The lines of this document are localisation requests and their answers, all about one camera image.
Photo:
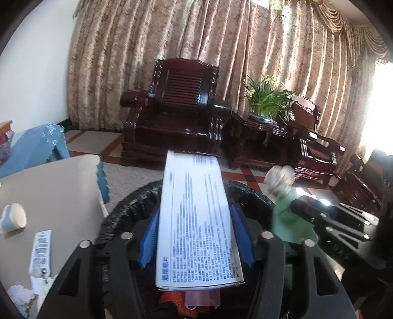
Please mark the dark wooden side table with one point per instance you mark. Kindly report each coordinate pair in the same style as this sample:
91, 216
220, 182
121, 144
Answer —
247, 142

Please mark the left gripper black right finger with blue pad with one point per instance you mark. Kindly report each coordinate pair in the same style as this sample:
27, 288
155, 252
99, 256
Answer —
288, 280

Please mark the black trash bin bag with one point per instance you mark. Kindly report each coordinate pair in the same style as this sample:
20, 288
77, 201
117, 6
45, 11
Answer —
142, 203

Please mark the pink face mask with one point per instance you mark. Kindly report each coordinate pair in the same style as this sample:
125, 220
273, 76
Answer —
204, 298

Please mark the red plastic bag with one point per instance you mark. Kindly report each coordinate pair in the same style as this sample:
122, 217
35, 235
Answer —
178, 299

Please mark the dark wooden armchair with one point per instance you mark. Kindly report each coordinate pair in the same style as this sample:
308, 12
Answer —
179, 112
312, 155

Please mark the blue plastic stool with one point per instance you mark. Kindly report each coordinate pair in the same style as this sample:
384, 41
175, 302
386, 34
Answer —
33, 147

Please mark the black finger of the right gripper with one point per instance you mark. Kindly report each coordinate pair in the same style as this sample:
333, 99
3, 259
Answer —
314, 211

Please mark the green plastic bag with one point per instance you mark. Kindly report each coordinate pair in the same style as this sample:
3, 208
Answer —
287, 225

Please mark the green potted plant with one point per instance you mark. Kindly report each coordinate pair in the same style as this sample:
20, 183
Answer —
268, 97

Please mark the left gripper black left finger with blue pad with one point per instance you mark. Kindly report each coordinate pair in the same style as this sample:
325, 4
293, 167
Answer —
99, 276

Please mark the white tissue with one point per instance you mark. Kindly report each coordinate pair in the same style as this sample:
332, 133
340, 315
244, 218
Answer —
279, 179

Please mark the blue white paper cup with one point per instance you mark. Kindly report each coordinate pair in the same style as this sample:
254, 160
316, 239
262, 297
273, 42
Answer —
13, 218

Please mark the floral beige curtain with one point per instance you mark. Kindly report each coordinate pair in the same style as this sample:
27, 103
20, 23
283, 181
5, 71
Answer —
309, 46

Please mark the white medicine box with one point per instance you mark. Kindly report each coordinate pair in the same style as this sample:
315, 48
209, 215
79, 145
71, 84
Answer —
196, 245

